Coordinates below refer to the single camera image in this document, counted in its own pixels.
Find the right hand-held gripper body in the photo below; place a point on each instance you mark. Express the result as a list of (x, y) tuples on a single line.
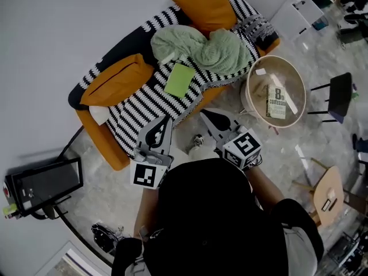
[(241, 154)]

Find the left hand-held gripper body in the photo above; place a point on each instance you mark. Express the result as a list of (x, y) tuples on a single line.
[(143, 174)]

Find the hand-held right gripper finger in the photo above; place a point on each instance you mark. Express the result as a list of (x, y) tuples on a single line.
[(234, 124), (220, 139)]

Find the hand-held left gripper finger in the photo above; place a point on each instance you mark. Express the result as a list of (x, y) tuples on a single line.
[(141, 142), (167, 145)]

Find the green notebook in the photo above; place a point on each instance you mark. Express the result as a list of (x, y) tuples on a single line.
[(179, 80)]

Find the person's right forearm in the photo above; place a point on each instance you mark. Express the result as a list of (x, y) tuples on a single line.
[(264, 188)]

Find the person's left forearm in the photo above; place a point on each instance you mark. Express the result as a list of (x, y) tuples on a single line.
[(146, 211)]

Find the orange sofa with striped cover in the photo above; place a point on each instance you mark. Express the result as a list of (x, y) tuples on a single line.
[(143, 102)]

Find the beige paperback book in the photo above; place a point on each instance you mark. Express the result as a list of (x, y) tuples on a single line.
[(276, 102)]

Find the metal wristwatch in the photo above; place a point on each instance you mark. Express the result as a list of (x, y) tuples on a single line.
[(254, 164)]

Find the person's right shoe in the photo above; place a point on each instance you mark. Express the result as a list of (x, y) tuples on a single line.
[(198, 141)]

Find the person's white trousers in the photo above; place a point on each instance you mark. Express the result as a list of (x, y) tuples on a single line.
[(201, 155)]

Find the small white pillow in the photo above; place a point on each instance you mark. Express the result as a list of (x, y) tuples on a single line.
[(99, 115)]

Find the small white label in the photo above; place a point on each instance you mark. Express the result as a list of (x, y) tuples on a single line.
[(260, 72)]

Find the orange cushion with dark piping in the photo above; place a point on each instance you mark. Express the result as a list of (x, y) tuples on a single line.
[(115, 82)]

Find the pale green knitted throw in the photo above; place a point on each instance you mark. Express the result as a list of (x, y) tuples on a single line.
[(221, 53)]

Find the person's black shirt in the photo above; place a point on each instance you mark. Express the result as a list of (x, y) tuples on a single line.
[(207, 217)]

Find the round beige basket table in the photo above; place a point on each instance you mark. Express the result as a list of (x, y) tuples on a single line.
[(290, 76)]

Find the light wooden side table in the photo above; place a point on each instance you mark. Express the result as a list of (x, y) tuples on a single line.
[(327, 177)]

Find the black framed monitor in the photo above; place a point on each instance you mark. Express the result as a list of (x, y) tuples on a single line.
[(49, 183)]

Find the small white box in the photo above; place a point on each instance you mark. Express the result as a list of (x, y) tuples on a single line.
[(331, 193)]

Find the black framed card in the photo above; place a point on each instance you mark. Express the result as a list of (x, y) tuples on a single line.
[(325, 206)]

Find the black metal stand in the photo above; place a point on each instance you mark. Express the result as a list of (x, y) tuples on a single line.
[(50, 211)]

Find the black remote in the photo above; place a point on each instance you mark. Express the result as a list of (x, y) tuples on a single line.
[(333, 204)]

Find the black chair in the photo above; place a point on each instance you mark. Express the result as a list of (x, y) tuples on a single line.
[(340, 96)]

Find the plain orange cushion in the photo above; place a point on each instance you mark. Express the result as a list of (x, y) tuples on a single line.
[(207, 7)]

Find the small green bottle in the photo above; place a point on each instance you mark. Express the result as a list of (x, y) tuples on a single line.
[(355, 94)]

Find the teal mesh waste bin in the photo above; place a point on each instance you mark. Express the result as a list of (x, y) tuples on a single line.
[(319, 24)]

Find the black equipment pile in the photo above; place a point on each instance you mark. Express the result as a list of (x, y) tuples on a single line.
[(350, 254)]

